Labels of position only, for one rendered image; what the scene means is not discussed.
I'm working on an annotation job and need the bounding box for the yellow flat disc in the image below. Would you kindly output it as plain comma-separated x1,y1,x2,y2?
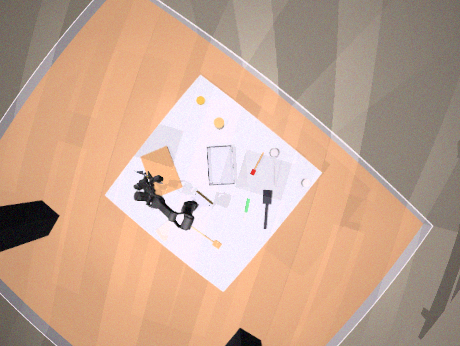
197,96,206,105

